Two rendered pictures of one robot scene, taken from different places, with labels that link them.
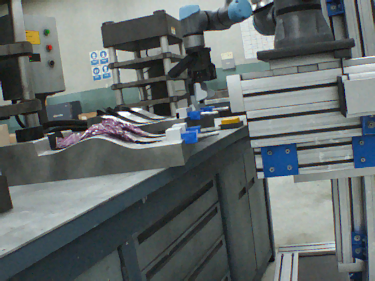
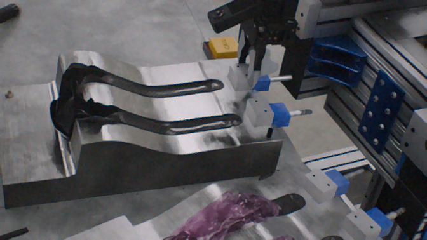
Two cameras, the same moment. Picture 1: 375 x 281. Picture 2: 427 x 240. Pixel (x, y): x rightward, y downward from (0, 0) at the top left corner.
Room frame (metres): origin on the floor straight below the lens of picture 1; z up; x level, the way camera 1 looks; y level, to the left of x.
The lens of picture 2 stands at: (0.69, 0.83, 1.72)
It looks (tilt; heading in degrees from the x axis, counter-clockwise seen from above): 40 degrees down; 312
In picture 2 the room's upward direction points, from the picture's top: 10 degrees clockwise
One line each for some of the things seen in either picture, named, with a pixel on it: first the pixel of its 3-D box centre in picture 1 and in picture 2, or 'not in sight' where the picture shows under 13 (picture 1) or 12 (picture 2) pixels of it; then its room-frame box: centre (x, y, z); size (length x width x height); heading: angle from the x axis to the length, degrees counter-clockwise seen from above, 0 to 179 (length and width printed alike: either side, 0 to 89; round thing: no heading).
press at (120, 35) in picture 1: (159, 89); not in sight; (6.00, 0.41, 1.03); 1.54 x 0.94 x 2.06; 167
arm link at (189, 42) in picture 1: (194, 43); not in sight; (1.40, -0.05, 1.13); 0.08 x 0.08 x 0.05
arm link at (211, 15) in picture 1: (217, 19); not in sight; (1.43, -0.15, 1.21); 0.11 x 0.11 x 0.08; 27
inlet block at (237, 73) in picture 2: (210, 110); (261, 79); (1.39, -0.07, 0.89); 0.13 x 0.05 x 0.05; 66
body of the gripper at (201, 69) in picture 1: (199, 65); (270, 13); (1.40, -0.06, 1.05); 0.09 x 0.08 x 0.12; 66
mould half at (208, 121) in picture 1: (137, 127); (135, 116); (1.46, 0.20, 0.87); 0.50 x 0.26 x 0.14; 66
